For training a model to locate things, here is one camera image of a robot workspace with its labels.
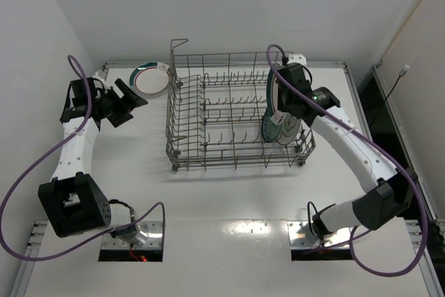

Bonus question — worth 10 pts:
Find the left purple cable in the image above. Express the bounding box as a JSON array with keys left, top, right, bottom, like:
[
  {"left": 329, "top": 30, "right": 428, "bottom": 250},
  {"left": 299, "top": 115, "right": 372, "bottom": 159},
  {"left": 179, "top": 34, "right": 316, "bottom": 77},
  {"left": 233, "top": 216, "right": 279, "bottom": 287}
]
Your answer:
[{"left": 0, "top": 55, "right": 165, "bottom": 262}]

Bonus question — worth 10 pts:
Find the grey wire dish rack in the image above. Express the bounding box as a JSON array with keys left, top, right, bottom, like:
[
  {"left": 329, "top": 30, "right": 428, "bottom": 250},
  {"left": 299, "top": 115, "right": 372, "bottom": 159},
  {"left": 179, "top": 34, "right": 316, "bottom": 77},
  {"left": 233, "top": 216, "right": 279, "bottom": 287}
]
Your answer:
[{"left": 165, "top": 39, "right": 316, "bottom": 172}]

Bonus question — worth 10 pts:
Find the black cable with white plug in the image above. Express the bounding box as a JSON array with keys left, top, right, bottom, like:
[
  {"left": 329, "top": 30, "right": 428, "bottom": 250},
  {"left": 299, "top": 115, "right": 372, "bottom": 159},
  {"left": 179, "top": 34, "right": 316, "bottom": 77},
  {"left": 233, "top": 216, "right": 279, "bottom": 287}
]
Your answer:
[{"left": 368, "top": 63, "right": 410, "bottom": 124}]

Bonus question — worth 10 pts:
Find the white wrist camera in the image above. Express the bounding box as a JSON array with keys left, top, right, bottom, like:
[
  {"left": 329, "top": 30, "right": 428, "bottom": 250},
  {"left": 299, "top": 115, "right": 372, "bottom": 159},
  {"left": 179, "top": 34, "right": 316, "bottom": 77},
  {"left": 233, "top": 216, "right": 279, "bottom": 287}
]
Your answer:
[
  {"left": 92, "top": 70, "right": 111, "bottom": 90},
  {"left": 287, "top": 54, "right": 307, "bottom": 66}
]

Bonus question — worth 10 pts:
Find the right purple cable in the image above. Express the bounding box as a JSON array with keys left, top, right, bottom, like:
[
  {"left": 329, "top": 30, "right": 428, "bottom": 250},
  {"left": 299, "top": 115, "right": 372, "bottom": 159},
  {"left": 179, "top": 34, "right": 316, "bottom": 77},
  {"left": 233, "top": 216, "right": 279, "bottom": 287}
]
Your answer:
[{"left": 266, "top": 44, "right": 428, "bottom": 275}]

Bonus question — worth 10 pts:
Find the green red rimmed plate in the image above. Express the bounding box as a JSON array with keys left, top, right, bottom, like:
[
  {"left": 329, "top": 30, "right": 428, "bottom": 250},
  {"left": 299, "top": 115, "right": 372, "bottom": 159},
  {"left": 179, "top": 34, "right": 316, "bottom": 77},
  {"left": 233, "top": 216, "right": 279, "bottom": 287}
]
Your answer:
[
  {"left": 266, "top": 70, "right": 286, "bottom": 126},
  {"left": 129, "top": 61, "right": 170, "bottom": 98}
]

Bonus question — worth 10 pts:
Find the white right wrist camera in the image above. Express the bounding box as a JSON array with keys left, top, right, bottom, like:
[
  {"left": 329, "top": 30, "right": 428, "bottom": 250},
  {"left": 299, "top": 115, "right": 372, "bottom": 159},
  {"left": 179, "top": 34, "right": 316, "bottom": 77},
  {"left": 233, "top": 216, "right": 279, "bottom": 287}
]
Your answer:
[{"left": 287, "top": 54, "right": 307, "bottom": 66}]

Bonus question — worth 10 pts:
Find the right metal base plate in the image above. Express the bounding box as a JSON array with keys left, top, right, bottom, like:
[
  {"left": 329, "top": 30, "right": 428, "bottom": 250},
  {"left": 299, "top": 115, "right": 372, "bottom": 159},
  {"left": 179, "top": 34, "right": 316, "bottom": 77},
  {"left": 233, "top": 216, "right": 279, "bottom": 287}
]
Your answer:
[{"left": 287, "top": 220, "right": 351, "bottom": 250}]

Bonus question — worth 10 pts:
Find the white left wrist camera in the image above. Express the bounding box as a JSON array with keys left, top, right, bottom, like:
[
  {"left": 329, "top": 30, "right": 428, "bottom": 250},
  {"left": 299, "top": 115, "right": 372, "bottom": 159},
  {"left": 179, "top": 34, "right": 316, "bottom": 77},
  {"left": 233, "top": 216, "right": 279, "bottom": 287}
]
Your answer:
[{"left": 92, "top": 70, "right": 111, "bottom": 90}]

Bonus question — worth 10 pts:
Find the blue floral teal plate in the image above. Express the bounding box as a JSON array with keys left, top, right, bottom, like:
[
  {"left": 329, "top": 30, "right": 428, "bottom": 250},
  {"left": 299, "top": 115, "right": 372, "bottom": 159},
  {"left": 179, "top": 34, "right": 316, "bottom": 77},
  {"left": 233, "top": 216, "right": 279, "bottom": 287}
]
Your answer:
[{"left": 261, "top": 112, "right": 283, "bottom": 143}]

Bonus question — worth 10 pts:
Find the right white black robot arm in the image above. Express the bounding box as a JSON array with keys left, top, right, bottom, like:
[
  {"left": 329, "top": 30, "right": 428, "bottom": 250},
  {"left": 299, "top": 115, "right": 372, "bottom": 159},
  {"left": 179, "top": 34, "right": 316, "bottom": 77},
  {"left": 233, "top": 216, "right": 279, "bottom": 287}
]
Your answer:
[{"left": 277, "top": 63, "right": 417, "bottom": 239}]

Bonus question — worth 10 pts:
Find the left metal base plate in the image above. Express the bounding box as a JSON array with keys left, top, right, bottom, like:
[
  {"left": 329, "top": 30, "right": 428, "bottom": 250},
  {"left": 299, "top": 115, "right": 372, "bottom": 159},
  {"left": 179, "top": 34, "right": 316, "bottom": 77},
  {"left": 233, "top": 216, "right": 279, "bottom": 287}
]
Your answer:
[{"left": 101, "top": 221, "right": 163, "bottom": 250}]

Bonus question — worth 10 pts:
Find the purple cable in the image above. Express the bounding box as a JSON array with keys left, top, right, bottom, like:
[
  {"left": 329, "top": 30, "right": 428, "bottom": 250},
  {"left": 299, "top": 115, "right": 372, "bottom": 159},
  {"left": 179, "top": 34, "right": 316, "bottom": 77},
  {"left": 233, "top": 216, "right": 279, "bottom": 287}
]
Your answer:
[
  {"left": 266, "top": 44, "right": 428, "bottom": 275},
  {"left": 0, "top": 55, "right": 165, "bottom": 262}
]

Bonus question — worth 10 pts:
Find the white plate teal line pattern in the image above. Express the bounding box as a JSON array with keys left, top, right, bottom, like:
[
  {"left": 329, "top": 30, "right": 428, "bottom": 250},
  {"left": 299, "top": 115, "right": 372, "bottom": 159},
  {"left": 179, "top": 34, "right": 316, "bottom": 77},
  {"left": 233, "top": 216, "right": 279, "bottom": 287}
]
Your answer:
[{"left": 277, "top": 114, "right": 302, "bottom": 145}]

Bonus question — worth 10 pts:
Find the metal base plate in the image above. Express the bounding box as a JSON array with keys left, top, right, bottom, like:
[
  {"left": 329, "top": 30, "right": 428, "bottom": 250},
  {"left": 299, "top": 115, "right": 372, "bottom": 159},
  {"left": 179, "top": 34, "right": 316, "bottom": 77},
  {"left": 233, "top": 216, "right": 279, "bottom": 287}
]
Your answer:
[
  {"left": 287, "top": 220, "right": 351, "bottom": 250},
  {"left": 101, "top": 221, "right": 163, "bottom": 250}
]

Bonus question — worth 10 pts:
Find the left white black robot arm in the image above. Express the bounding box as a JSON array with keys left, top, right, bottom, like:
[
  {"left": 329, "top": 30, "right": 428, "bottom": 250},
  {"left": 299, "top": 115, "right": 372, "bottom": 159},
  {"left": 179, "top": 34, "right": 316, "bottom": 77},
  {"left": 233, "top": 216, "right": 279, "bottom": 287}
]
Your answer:
[{"left": 38, "top": 78, "right": 147, "bottom": 238}]

